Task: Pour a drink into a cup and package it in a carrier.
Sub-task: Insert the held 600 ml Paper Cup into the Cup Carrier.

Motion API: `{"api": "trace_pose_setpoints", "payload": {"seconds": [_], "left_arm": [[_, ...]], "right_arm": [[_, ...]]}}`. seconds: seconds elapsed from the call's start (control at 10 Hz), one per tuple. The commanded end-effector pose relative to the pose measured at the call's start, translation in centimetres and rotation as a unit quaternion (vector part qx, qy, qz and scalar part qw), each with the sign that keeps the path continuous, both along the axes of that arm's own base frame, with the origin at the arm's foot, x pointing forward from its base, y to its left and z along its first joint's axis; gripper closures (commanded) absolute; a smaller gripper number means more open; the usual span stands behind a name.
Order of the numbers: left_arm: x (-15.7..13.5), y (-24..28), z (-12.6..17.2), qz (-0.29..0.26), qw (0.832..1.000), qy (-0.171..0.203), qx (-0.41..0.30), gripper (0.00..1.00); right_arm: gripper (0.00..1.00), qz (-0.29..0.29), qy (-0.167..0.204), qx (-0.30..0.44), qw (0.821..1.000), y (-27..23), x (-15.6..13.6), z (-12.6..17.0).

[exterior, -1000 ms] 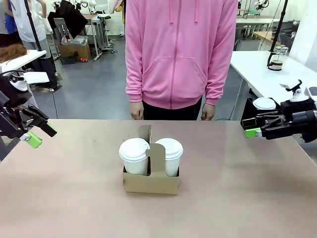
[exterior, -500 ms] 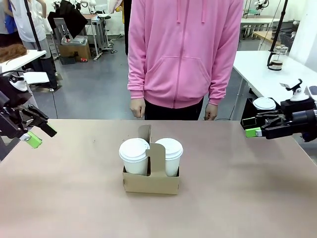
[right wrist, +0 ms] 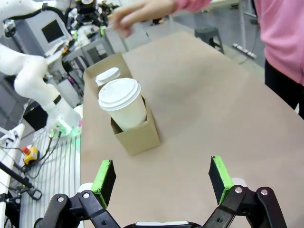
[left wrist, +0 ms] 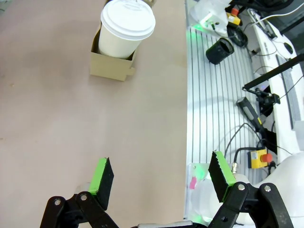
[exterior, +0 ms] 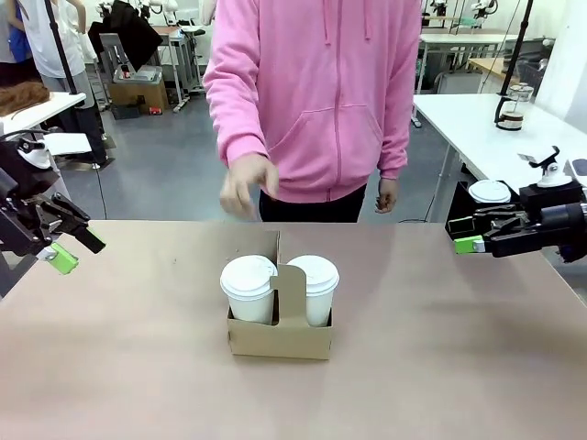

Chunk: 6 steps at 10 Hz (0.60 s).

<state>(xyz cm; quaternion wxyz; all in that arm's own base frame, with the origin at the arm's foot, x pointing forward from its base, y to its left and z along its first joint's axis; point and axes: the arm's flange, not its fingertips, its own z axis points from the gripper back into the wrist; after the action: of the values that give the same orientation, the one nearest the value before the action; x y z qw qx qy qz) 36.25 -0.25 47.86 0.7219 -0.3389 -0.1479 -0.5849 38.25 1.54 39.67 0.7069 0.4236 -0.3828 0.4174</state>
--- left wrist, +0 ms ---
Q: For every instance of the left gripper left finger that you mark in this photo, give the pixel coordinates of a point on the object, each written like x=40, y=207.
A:
x=102, y=180

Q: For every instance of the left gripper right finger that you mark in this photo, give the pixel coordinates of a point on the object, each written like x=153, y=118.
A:
x=222, y=175

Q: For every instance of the white paper cup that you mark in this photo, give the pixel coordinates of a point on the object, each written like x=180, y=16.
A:
x=116, y=45

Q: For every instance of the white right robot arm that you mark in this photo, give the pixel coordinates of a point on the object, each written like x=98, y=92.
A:
x=209, y=14

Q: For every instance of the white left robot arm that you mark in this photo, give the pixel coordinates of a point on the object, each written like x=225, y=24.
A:
x=285, y=180

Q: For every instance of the white plastic cup lid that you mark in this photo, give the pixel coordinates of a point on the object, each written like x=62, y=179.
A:
x=128, y=19

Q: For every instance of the pink tag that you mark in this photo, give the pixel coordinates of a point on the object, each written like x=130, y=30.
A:
x=193, y=183

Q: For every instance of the yellow emergency stop button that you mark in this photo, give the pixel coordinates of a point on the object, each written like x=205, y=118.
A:
x=234, y=17
x=255, y=159

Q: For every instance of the black handheld enabling device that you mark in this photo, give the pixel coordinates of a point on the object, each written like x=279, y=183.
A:
x=249, y=111

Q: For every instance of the black stand pole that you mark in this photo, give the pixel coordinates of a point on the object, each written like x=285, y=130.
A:
x=275, y=71

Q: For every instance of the black cylinder holder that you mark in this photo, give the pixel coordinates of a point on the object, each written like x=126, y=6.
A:
x=218, y=51

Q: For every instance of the white operator desk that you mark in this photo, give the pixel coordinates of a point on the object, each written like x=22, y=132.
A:
x=280, y=61

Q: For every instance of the black computer mouse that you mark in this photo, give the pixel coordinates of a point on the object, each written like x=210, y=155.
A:
x=288, y=47

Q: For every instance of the ribbed aluminium base plate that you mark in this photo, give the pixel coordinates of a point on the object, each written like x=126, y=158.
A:
x=213, y=99

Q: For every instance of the black camera clamp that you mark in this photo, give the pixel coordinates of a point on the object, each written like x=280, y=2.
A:
x=267, y=98

